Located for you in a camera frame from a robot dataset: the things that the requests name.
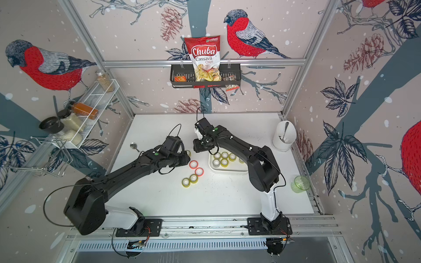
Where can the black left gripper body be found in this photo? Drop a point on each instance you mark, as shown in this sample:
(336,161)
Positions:
(179,159)

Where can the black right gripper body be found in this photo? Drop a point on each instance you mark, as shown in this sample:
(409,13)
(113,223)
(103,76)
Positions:
(200,146)

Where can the red core tape roll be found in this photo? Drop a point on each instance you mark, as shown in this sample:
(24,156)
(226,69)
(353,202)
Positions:
(193,164)
(199,171)

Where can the clear white core tape roll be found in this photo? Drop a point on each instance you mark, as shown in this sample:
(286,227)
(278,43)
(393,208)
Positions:
(215,163)

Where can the white storage box tray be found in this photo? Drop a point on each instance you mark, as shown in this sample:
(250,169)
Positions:
(238,166)

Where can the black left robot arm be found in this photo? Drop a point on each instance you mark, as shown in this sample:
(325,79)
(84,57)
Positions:
(86,207)

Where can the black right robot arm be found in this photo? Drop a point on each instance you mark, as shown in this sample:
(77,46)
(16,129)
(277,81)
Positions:
(263,170)

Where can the metal spoon on table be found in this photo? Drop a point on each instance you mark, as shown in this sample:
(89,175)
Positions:
(134,146)

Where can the small snack packet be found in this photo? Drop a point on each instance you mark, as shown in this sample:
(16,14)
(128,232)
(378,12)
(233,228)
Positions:
(231,87)

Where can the white utensil holder cup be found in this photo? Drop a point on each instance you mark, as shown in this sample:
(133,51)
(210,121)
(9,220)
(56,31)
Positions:
(290,137)

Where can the metal spoon in holder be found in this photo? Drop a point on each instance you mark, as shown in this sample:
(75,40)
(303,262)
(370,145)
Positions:
(285,132)

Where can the Chuba cassava chips bag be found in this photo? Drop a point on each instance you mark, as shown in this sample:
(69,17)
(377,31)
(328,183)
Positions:
(204,52)

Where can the green glass cup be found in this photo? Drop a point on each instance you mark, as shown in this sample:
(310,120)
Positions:
(300,184)

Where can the clear spice jar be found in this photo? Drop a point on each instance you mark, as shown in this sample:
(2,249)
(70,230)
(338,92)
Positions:
(105,81)

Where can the orange spice bottle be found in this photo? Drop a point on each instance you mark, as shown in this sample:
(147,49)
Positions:
(81,109)

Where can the black lid spice jar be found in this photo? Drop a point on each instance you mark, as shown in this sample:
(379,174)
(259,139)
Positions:
(54,126)

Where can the black wire wall basket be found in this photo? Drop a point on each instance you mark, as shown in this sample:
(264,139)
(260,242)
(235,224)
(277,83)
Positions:
(188,77)

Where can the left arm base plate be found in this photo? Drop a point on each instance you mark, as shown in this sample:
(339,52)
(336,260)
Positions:
(143,227)

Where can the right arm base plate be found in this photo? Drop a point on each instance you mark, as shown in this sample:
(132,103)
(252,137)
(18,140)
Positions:
(260,226)

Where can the white wire spice rack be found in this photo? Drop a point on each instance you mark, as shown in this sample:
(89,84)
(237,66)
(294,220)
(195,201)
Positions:
(80,117)

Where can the chrome wire rack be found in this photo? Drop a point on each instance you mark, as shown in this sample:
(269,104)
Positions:
(38,156)

